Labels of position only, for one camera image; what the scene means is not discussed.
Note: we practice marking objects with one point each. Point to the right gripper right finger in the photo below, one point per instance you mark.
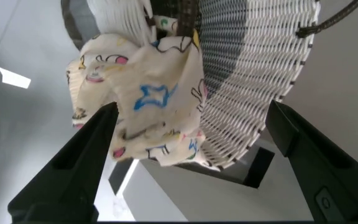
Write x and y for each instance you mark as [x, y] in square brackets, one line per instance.
[328, 161]

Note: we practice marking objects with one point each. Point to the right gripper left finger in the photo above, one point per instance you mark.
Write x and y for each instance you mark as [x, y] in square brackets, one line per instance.
[70, 174]

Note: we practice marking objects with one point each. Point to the cream printed garment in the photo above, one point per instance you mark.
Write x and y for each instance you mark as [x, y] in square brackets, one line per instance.
[154, 81]

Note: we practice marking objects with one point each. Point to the white laundry basket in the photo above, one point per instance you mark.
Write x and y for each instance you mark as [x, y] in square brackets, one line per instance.
[253, 77]

